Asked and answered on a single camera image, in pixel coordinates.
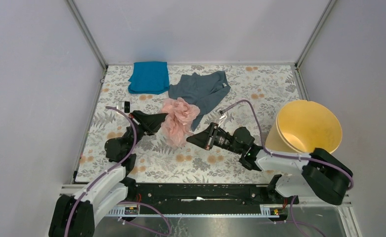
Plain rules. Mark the right aluminium corner post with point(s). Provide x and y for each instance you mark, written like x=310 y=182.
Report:
x=324 y=16

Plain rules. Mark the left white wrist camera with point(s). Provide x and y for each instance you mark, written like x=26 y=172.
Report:
x=124 y=106

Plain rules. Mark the yellow round trash bin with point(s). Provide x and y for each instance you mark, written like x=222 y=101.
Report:
x=301 y=126

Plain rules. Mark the aluminium corner post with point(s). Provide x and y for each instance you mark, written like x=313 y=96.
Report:
x=324 y=16
x=86 y=33

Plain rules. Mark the grey crumpled shirt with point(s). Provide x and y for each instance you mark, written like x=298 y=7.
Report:
x=205 y=92

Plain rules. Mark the floral patterned table mat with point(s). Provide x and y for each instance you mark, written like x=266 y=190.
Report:
x=257 y=93

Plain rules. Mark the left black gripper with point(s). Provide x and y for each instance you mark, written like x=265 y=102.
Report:
x=149 y=124

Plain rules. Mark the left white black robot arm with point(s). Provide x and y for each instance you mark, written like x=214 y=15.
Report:
x=77 y=215

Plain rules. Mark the left aluminium corner post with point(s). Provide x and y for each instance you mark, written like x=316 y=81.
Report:
x=86 y=33

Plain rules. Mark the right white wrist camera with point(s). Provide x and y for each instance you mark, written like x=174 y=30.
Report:
x=223 y=116

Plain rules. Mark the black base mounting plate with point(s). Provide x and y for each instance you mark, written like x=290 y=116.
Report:
x=154 y=195

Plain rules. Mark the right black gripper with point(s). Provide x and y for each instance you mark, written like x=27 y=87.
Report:
x=204 y=139

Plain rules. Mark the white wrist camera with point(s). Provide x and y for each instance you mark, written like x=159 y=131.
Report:
x=124 y=106
x=223 y=116

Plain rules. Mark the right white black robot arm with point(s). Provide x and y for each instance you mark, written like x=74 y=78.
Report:
x=317 y=173

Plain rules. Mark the perforated metal cable rail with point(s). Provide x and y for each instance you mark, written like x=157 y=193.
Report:
x=195 y=210

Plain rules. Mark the pink plastic trash bag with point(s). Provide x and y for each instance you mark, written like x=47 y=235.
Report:
x=178 y=121

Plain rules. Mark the folded blue cloth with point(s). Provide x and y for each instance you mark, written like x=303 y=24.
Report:
x=149 y=78

